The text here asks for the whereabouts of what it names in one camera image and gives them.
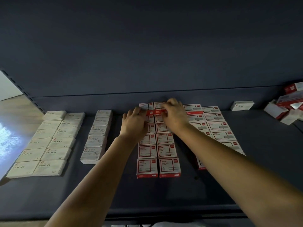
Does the person's left hand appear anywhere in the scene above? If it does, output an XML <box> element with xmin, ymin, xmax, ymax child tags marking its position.
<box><xmin>118</xmin><ymin>107</ymin><xmax>149</xmax><ymax>142</ymax></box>

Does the person's right hand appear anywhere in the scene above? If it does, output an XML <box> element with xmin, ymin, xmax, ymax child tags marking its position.
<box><xmin>161</xmin><ymin>98</ymin><xmax>191</xmax><ymax>134</ymax></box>

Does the dark metal shelf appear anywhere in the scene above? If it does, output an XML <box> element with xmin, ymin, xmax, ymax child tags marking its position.
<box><xmin>0</xmin><ymin>0</ymin><xmax>303</xmax><ymax>223</ymax></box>

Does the pile of red white boxes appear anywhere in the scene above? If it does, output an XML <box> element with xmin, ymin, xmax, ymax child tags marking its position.
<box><xmin>264</xmin><ymin>81</ymin><xmax>303</xmax><ymax>126</ymax></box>

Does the person's right forearm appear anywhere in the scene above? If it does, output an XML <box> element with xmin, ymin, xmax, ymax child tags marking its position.
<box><xmin>182</xmin><ymin>125</ymin><xmax>303</xmax><ymax>227</ymax></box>

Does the person's left forearm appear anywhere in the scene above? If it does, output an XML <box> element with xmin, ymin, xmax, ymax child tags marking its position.
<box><xmin>45</xmin><ymin>137</ymin><xmax>138</xmax><ymax>227</ymax></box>

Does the person's grey clothing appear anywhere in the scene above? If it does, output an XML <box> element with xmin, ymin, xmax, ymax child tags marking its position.
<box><xmin>151</xmin><ymin>221</ymin><xmax>209</xmax><ymax>227</ymax></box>

